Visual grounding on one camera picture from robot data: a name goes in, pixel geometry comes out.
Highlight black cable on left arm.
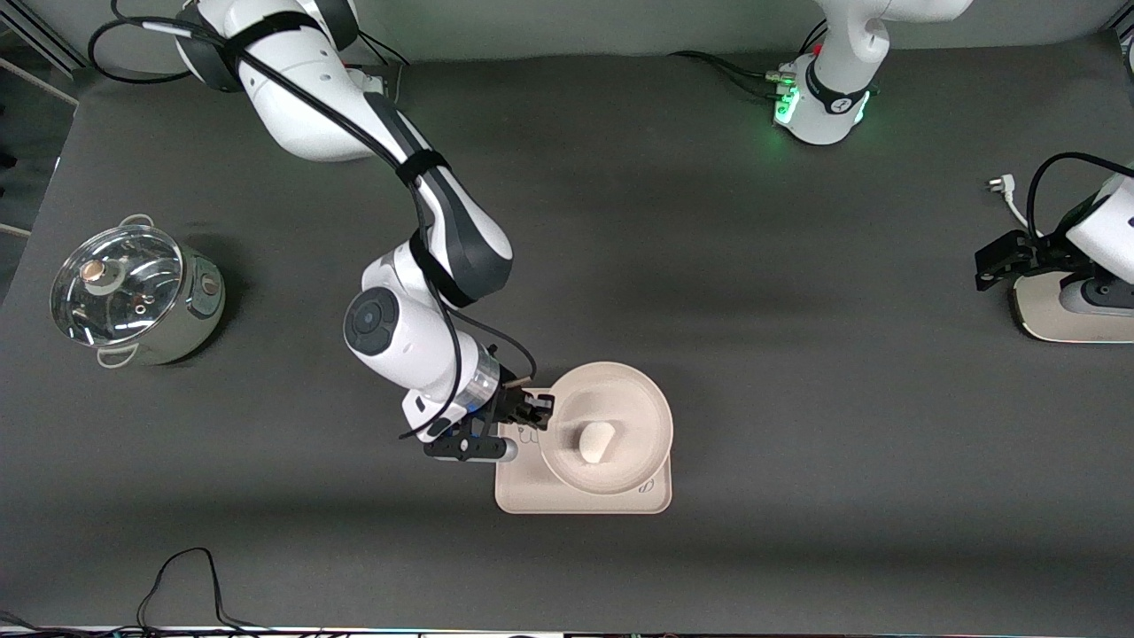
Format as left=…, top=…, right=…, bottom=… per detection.
left=1026, top=152, right=1134, bottom=240

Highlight beige tray at right edge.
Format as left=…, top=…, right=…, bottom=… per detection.
left=1010, top=270, right=1134, bottom=344

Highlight glass pot lid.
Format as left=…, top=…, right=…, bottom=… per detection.
left=50, top=224, right=184, bottom=346

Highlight stainless steel pot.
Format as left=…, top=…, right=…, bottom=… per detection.
left=50, top=214, right=227, bottom=369

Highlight cream tray with Rabbit print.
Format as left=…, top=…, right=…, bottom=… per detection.
left=494, top=425, right=672, bottom=515

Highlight round cream plate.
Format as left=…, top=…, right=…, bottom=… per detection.
left=539, top=362, right=674, bottom=495

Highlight black cables at arm base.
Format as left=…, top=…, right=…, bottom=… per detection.
left=669, top=49, right=798, bottom=100

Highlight aluminium frame structure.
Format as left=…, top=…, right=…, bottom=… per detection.
left=0, top=0, right=81, bottom=240

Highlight black cable on table edge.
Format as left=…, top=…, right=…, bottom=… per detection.
left=0, top=547, right=293, bottom=638

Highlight white toaster power cable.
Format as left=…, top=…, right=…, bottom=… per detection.
left=986, top=175, right=1033, bottom=233

